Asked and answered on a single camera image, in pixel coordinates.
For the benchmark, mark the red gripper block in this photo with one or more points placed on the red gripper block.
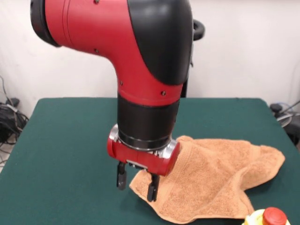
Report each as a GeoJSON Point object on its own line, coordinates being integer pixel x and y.
{"type": "Point", "coordinates": [140, 159]}

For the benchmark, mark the tan terry towel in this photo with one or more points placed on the tan terry towel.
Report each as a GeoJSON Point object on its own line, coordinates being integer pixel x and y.
{"type": "Point", "coordinates": [211, 173]}

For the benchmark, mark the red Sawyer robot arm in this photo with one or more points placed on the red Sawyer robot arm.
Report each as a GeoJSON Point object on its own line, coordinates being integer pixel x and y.
{"type": "Point", "coordinates": [117, 47]}

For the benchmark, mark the dark green tablecloth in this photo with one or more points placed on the dark green tablecloth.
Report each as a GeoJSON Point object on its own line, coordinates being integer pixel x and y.
{"type": "Point", "coordinates": [47, 175]}

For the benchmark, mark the yellow emergency stop button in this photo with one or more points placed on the yellow emergency stop button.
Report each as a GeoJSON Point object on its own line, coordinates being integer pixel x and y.
{"type": "Point", "coordinates": [274, 216]}

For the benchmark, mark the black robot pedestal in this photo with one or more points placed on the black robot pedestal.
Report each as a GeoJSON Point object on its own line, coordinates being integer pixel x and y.
{"type": "Point", "coordinates": [198, 30]}

